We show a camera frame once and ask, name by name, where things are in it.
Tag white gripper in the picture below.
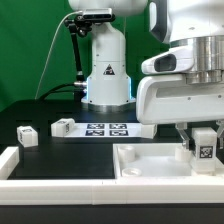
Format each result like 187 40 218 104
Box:
136 45 224 149

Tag white square tabletop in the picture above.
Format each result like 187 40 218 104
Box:
113 143 224 178

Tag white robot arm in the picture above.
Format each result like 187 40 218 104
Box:
68 0 224 141

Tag white U-shaped fence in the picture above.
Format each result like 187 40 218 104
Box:
0 147 224 205

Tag white marker sheet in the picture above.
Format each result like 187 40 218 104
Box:
67 123 141 138

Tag black base cables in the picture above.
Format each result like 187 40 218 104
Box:
37 81 88 102

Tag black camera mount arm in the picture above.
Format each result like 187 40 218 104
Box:
64 16 92 81

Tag grey camera on mount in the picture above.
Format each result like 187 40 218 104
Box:
82 8 113 21

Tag white camera cable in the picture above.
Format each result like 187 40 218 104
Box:
34 10 84 100

